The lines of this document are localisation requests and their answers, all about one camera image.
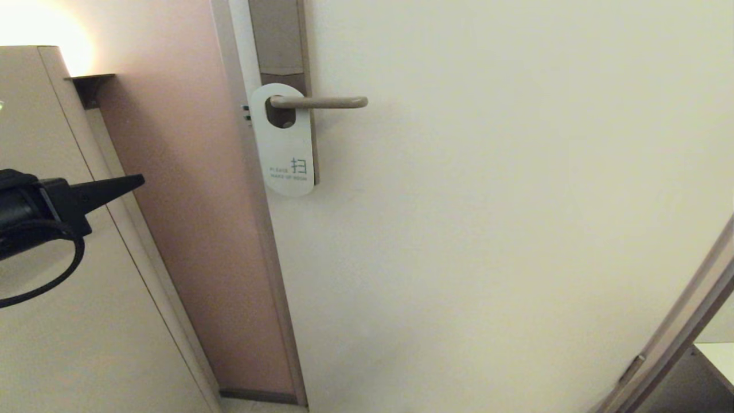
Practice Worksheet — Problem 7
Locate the blue do-not-disturb door hanger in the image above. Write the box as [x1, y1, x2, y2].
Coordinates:
[250, 83, 317, 198]

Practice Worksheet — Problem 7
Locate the white door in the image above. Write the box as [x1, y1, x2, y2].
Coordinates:
[229, 0, 734, 413]

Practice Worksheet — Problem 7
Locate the brown metal lock plate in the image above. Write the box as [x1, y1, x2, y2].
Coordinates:
[248, 0, 319, 185]

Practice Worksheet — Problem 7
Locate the small metal hinge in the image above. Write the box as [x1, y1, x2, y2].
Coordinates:
[619, 354, 647, 384]

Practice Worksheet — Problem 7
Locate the dark cabinet side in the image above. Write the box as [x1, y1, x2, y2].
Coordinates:
[637, 344, 734, 413]

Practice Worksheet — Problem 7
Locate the white wrist camera with mount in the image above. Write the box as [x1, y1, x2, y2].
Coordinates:
[0, 169, 40, 193]

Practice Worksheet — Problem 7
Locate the black looped cable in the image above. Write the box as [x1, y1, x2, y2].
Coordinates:
[0, 221, 86, 309]

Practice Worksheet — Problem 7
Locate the dark wall lamp bracket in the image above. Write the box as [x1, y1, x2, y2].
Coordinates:
[65, 73, 117, 110]

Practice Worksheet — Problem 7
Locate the metal lever door handle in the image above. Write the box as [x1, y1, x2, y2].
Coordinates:
[270, 96, 369, 110]

